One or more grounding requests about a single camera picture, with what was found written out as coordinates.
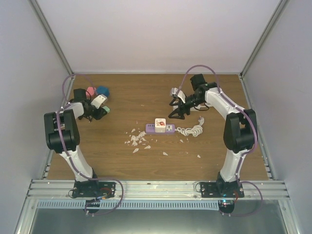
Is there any green cube adapter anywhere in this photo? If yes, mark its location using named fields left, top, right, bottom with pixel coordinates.
left=102, top=106, right=110, bottom=115

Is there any white cartoon cube adapter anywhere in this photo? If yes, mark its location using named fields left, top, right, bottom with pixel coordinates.
left=154, top=118, right=166, bottom=133

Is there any blue cube plug adapter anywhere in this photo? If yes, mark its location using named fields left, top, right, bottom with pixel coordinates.
left=96, top=86, right=110, bottom=98

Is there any pink cube plug adapter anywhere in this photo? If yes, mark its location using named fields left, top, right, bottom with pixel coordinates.
left=86, top=86, right=96, bottom=98

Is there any white USB power strip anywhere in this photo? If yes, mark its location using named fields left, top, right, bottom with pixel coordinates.
left=190, top=105, right=209, bottom=111

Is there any purple power strip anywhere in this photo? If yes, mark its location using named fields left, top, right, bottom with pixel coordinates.
left=145, top=123, right=175, bottom=134

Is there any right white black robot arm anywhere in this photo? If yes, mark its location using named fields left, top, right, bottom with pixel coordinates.
left=168, top=74, right=258, bottom=197

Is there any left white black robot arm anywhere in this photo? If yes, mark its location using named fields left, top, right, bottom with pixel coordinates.
left=44, top=89, right=110, bottom=197

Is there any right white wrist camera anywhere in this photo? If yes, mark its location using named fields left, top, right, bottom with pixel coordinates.
left=170, top=88, right=186, bottom=103

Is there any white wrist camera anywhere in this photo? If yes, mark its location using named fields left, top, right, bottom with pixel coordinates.
left=91, top=94, right=108, bottom=109
left=170, top=88, right=186, bottom=103

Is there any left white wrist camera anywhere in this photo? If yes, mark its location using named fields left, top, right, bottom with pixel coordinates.
left=91, top=94, right=108, bottom=109

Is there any white coiled cable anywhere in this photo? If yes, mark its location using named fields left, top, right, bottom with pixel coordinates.
left=175, top=116, right=205, bottom=137

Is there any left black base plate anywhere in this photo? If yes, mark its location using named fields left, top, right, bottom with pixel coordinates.
left=68, top=180, right=116, bottom=198

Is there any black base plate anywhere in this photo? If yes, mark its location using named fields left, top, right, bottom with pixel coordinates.
left=196, top=181, right=245, bottom=199
left=68, top=180, right=116, bottom=198

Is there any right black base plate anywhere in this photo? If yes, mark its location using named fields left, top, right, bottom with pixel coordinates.
left=196, top=181, right=245, bottom=199

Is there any grey slotted cable duct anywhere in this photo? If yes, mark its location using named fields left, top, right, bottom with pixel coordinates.
left=37, top=199, right=219, bottom=211

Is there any aluminium front rail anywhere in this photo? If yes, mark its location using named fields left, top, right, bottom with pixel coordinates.
left=26, top=180, right=290, bottom=200

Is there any left aluminium corner post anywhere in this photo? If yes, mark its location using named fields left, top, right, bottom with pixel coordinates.
left=28, top=0, right=73, bottom=74

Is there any aluminium corner post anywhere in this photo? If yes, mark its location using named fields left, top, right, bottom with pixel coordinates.
left=28, top=0, right=73, bottom=74
left=239, top=0, right=289, bottom=79

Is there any right aluminium corner post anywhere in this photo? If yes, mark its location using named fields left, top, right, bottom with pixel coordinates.
left=239, top=0, right=289, bottom=79

